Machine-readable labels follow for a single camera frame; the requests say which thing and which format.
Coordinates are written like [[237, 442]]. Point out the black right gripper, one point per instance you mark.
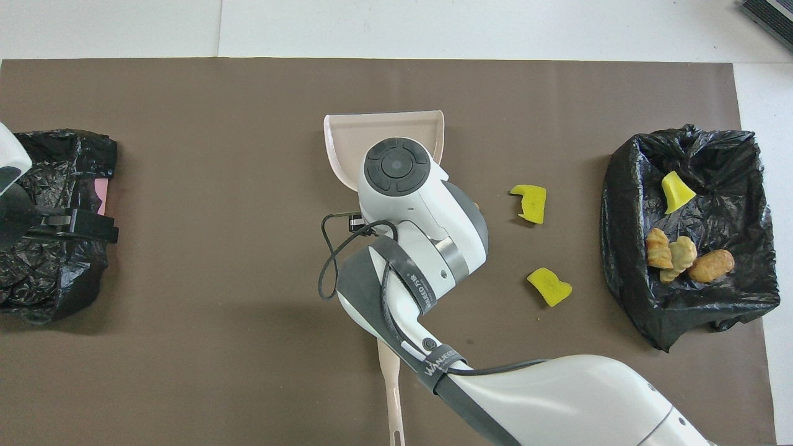
[[358, 223]]

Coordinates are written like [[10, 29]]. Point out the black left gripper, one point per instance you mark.
[[17, 217]]

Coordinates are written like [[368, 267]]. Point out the beige plastic dustpan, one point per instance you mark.
[[347, 133]]

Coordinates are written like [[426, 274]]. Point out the notched yellow sponge chunk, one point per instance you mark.
[[531, 204]]

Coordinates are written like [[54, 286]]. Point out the pale toy bread piece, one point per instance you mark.
[[658, 249], [683, 255]]

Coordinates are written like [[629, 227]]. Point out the yellow sponge wedge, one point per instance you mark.
[[676, 192]]

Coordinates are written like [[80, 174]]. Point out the brown toy bread roll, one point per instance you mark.
[[711, 266]]

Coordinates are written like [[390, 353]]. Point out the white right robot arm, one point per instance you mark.
[[557, 396]]

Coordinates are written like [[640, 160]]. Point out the pink plastic bin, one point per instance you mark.
[[104, 197]]

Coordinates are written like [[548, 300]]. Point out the black plastic trash bag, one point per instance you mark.
[[712, 310], [56, 279]]

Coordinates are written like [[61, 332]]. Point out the brown table mat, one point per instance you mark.
[[186, 347]]

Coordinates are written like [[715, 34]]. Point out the dark ribbed panel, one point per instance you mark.
[[771, 15]]

